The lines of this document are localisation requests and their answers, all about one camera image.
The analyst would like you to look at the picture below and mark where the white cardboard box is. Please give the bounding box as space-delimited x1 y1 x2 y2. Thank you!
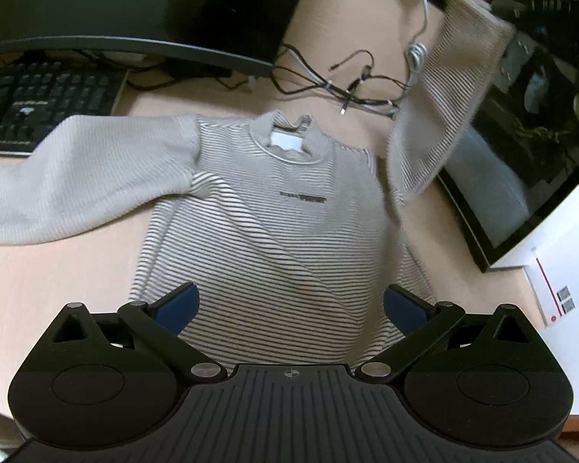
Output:
491 174 579 330

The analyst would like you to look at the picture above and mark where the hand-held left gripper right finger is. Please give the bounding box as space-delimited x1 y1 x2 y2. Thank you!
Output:
354 283 532 385

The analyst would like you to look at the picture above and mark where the beige striped sweater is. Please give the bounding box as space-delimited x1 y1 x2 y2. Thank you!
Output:
0 0 517 378

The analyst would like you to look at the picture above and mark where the black cable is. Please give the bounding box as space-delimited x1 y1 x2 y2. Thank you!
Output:
269 43 412 117

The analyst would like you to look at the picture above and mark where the white cable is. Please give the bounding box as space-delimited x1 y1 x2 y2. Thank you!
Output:
248 0 435 117

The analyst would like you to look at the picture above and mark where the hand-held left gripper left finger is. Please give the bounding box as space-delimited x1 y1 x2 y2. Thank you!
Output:
49 282 229 385

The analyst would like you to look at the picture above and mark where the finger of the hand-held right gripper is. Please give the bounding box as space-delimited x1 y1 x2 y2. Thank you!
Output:
486 0 529 27

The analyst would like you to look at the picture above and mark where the black computer monitor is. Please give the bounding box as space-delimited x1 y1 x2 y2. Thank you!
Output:
0 0 315 83

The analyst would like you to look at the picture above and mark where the black keyboard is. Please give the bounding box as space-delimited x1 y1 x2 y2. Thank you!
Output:
0 60 127 156

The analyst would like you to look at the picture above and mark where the black framed glass panel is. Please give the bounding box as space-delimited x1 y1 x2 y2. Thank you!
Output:
437 0 579 272

